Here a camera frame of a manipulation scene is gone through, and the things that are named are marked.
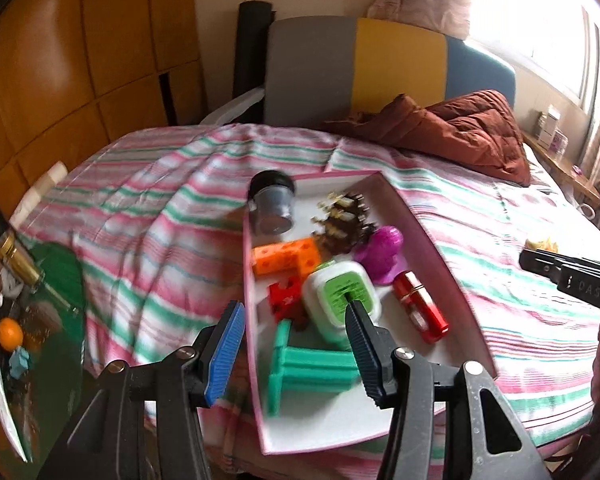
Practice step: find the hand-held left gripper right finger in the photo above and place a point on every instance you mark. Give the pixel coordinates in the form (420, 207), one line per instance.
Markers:
(365, 355)

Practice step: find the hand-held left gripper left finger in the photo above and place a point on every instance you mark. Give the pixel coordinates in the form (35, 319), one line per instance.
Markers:
(225, 355)

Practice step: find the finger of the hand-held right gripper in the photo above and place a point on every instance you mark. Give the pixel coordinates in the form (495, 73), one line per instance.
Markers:
(537, 260)

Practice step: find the green plastic spool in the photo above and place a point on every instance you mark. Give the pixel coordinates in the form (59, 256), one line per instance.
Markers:
(310, 365)

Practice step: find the green white plug-in device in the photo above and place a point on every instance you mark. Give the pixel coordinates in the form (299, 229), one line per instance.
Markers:
(325, 305)

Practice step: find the red lipstick tube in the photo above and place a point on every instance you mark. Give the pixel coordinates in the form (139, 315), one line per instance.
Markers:
(420, 305)

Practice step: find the white tray box pink rim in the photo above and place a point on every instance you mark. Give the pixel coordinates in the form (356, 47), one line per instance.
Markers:
(330, 425)

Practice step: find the red building block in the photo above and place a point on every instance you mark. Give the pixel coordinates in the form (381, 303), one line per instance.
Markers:
(285, 300)

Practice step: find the purple plastic toy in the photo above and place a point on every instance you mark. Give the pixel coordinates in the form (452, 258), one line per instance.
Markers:
(385, 247)

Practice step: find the orange building block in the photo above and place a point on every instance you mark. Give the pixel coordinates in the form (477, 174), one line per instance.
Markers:
(285, 255)

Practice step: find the brown studded toy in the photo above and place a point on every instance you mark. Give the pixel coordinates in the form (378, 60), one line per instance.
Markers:
(342, 230)

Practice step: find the clear jar black lid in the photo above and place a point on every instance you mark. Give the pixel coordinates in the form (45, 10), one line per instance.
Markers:
(272, 205)

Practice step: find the yellow round perforated case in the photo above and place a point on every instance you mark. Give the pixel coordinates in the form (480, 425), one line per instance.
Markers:
(542, 244)

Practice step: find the tiny purple object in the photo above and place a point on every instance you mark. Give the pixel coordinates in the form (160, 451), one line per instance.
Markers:
(578, 170)

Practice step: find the wooden bedside shelf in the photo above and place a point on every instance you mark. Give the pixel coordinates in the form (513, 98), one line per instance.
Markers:
(560, 160)

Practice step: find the small purple box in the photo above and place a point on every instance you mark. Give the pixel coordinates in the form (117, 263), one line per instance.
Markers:
(560, 141)

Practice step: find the small white box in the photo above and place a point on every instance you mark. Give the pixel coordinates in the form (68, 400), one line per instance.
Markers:
(550, 125)

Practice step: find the brown quilted blanket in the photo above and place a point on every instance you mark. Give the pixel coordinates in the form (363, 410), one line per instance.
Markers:
(470, 135)

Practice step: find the pink green striped bed sheet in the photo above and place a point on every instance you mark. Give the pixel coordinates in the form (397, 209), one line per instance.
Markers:
(155, 220)

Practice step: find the green glass side table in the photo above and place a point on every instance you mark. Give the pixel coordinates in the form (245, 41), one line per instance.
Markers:
(55, 270)

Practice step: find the small blue box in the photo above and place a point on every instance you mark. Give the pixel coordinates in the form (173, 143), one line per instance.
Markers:
(20, 362)

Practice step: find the orange fruit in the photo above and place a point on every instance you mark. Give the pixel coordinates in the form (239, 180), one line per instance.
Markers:
(10, 333)

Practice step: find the white paper packet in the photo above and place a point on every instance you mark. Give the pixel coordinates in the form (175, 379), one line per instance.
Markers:
(5, 410)

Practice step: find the gold bottle black cap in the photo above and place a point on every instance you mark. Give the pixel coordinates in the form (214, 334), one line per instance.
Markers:
(17, 260)

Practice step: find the window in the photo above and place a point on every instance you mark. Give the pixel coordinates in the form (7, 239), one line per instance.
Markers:
(555, 20)

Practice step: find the stack of paper cups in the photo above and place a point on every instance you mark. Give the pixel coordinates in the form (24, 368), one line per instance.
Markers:
(45, 185)

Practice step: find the white armrest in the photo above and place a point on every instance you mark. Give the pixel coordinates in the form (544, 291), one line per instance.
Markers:
(235, 105)

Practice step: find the grey yellow blue headboard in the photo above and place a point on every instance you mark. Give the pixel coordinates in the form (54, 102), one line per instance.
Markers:
(310, 70)

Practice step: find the black rolled mat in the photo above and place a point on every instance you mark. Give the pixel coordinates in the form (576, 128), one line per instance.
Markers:
(250, 50)

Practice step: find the wooden wardrobe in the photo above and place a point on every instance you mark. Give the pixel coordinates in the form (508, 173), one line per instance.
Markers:
(80, 60)

